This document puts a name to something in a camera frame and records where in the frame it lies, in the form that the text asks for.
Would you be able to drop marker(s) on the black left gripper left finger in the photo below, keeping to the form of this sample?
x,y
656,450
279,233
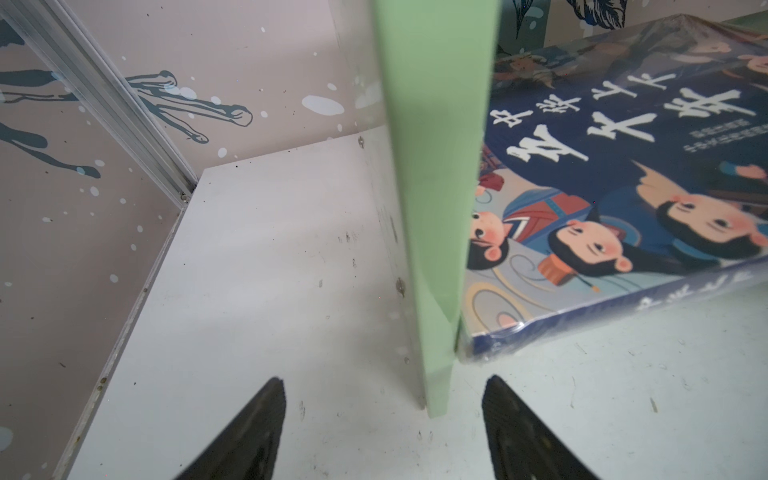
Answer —
x,y
246,449

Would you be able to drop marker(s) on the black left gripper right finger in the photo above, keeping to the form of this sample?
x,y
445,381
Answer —
x,y
521,445

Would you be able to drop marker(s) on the colourful cartoon cover book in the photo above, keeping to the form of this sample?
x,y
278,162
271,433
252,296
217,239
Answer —
x,y
619,173

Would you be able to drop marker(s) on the green wooden shelf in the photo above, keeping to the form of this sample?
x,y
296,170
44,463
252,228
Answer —
x,y
436,61

